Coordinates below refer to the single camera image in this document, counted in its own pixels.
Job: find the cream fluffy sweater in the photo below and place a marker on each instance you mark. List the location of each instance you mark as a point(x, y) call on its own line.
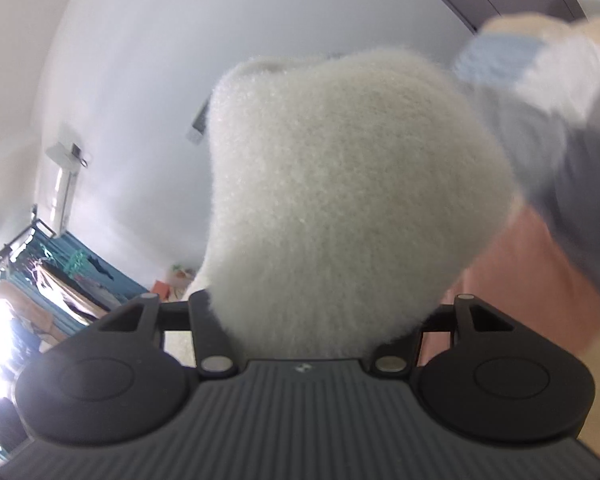
point(330, 200)

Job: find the white air conditioner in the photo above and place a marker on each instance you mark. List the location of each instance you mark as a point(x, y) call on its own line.
point(65, 185)

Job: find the blue curtain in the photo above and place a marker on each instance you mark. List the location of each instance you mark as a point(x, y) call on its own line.
point(125, 280)

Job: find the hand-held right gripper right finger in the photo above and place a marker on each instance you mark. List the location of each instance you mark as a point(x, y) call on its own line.
point(402, 347)

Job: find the patchwork bed quilt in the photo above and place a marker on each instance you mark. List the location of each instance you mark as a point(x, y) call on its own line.
point(530, 270)

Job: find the clothes drying rack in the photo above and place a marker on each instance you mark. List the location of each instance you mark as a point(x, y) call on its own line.
point(10, 250)

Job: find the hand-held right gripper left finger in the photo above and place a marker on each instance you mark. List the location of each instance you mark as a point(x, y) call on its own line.
point(210, 327)

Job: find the orange box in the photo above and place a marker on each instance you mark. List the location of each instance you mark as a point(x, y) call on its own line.
point(161, 289)

